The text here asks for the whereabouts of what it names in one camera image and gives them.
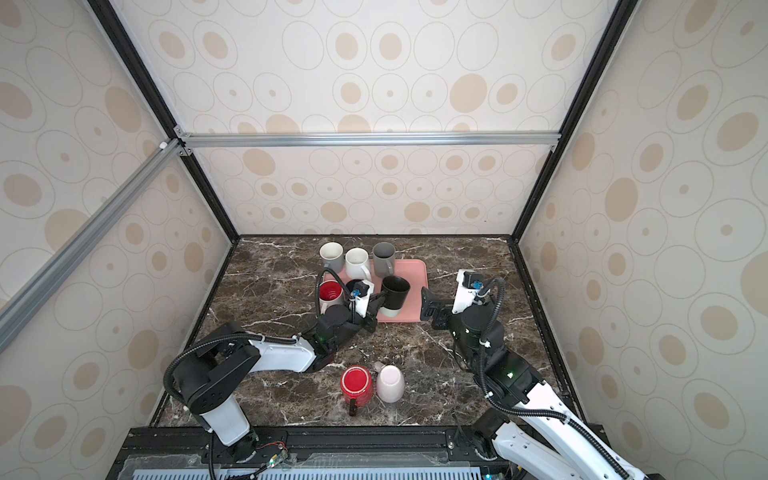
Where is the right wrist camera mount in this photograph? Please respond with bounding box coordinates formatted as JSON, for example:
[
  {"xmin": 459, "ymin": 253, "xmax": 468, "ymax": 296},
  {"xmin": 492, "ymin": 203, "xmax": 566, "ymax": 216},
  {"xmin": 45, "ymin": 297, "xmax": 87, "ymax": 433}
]
[{"xmin": 452, "ymin": 269, "xmax": 484, "ymax": 314}]

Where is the pink upside-down mug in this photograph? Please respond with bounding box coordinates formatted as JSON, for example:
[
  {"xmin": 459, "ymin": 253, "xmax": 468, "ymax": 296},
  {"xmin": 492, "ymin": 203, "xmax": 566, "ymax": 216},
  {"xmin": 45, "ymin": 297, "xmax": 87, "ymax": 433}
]
[{"xmin": 374, "ymin": 362, "xmax": 405, "ymax": 404}]

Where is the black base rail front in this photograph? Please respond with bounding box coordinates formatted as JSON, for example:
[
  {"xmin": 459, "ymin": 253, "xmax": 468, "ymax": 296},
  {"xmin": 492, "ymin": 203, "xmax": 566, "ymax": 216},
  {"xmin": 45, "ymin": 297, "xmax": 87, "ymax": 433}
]
[{"xmin": 107, "ymin": 426, "xmax": 555, "ymax": 479}]

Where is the dark grey upside-down mug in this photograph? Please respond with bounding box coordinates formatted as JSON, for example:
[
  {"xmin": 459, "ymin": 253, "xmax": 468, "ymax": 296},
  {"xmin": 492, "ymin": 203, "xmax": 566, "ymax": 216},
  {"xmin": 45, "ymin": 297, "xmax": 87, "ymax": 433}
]
[{"xmin": 372, "ymin": 242, "xmax": 396, "ymax": 278}]

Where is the black frame post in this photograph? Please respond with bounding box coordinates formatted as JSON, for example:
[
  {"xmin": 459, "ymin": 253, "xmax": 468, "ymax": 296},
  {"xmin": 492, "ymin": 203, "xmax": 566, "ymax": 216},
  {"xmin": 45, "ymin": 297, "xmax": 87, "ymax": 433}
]
[
  {"xmin": 87, "ymin": 0, "xmax": 240, "ymax": 244},
  {"xmin": 510, "ymin": 0, "xmax": 639, "ymax": 244}
]

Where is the silver rail back wall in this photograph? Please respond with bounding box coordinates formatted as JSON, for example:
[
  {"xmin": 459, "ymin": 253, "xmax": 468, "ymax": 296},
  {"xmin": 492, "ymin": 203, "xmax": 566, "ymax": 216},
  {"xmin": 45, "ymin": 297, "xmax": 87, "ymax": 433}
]
[{"xmin": 180, "ymin": 130, "xmax": 561, "ymax": 148}]

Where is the white mug red inside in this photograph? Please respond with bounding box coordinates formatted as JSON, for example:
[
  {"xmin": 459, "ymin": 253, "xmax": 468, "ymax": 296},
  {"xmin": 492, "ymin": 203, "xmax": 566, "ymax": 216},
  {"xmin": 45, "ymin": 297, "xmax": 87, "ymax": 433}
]
[{"xmin": 317, "ymin": 280, "xmax": 344, "ymax": 314}]

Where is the silver rail left wall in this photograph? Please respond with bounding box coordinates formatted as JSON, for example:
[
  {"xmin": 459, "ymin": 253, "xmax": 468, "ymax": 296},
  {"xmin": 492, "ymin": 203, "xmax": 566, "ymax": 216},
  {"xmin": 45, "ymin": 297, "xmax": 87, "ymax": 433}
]
[{"xmin": 1, "ymin": 138, "xmax": 181, "ymax": 350}]

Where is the black upside-down mug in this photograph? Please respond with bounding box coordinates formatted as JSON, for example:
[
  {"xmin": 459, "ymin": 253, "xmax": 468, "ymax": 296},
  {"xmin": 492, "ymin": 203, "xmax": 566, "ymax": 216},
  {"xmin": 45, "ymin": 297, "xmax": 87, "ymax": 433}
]
[{"xmin": 346, "ymin": 279, "xmax": 370, "ymax": 298}]

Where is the black frame post left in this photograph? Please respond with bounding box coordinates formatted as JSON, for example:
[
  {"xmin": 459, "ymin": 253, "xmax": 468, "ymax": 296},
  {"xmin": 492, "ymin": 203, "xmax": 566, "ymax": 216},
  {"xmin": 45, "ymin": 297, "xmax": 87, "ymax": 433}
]
[{"xmin": 87, "ymin": 0, "xmax": 240, "ymax": 244}]

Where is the white teapot-like mug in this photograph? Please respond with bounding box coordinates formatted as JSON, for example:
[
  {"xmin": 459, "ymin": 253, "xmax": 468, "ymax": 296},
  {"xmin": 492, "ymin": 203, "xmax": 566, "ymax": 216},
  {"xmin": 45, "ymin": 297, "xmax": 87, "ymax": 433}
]
[{"xmin": 345, "ymin": 247, "xmax": 372, "ymax": 281}]

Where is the light grey mug white inside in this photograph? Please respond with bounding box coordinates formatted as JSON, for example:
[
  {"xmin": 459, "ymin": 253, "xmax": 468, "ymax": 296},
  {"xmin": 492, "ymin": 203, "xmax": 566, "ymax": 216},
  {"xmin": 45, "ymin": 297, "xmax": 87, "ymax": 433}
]
[{"xmin": 319, "ymin": 242, "xmax": 345, "ymax": 274}]

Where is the black mug white base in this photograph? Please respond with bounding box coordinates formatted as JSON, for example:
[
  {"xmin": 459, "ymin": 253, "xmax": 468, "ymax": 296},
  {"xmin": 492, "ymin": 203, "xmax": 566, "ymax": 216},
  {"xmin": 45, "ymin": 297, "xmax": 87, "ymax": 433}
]
[{"xmin": 379, "ymin": 275, "xmax": 411, "ymax": 318}]

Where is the silver rail wall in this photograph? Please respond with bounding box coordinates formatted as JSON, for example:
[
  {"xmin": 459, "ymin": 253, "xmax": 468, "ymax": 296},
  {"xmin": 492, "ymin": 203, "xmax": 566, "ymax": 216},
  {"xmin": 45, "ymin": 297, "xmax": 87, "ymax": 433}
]
[
  {"xmin": 180, "ymin": 130, "xmax": 561, "ymax": 148},
  {"xmin": 1, "ymin": 138, "xmax": 181, "ymax": 350}
]

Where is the pink rectangular tray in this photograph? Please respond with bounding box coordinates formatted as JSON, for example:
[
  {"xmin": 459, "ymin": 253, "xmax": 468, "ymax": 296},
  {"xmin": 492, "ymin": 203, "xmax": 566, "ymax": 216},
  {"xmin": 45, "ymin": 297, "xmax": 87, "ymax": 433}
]
[{"xmin": 323, "ymin": 258, "xmax": 430, "ymax": 325}]

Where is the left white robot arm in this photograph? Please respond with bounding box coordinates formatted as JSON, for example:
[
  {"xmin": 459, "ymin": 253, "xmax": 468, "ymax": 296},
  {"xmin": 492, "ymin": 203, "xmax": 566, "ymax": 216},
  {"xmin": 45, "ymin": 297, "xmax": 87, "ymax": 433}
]
[{"xmin": 163, "ymin": 300, "xmax": 383, "ymax": 463}]

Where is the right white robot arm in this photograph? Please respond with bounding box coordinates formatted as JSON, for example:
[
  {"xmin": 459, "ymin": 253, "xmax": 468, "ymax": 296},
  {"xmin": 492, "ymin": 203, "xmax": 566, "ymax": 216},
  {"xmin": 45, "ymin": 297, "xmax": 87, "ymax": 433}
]
[{"xmin": 420, "ymin": 287, "xmax": 646, "ymax": 479}]

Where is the black frame post right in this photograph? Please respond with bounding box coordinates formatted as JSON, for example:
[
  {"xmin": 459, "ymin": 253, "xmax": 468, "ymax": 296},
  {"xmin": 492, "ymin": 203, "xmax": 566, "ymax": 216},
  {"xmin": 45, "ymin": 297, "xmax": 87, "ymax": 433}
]
[{"xmin": 510, "ymin": 0, "xmax": 639, "ymax": 244}]

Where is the red upside-down mug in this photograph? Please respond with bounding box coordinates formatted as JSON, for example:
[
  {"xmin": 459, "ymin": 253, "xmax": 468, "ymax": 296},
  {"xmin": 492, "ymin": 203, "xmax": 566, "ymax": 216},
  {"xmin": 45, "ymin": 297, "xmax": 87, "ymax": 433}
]
[{"xmin": 340, "ymin": 365, "xmax": 374, "ymax": 416}]

